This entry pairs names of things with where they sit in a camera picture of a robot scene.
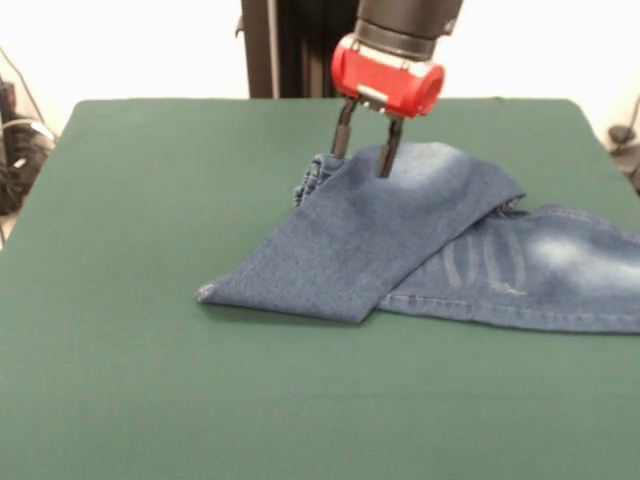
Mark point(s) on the blue denim jeans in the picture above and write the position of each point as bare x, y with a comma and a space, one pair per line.
375, 235

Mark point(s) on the dark green table cloth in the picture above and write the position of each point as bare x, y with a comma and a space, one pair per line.
200, 390

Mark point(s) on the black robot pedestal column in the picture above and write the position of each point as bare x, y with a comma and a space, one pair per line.
290, 50

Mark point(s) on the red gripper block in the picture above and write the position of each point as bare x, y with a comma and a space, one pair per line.
385, 80

